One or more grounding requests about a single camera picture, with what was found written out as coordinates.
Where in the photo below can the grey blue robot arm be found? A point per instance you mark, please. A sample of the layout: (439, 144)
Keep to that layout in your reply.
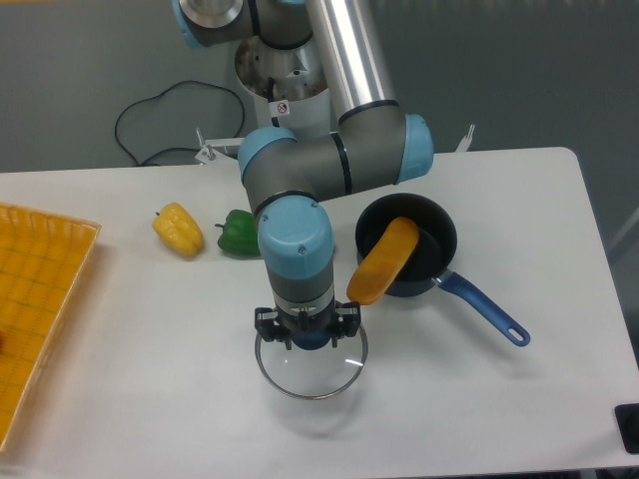
(287, 178)

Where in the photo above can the glass pot lid blue knob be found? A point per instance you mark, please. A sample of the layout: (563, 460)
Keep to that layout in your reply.
(313, 374)

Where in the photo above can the green bell pepper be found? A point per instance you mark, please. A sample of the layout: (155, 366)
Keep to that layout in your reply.
(239, 235)

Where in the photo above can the orange plastic basket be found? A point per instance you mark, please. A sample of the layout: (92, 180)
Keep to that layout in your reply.
(43, 258)

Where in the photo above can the orange yellow bread loaf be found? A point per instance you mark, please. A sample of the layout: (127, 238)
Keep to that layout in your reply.
(381, 266)

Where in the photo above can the yellow bell pepper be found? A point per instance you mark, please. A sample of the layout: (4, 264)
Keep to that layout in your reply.
(178, 230)

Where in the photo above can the dark blue saucepan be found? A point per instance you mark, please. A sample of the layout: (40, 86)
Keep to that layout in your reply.
(428, 265)

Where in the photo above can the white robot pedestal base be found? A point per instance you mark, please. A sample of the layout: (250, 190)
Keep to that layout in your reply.
(288, 87)

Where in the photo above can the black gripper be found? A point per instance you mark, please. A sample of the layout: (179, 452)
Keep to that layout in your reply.
(331, 324)

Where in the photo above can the black object table corner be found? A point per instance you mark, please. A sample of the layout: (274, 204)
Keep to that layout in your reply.
(627, 416)

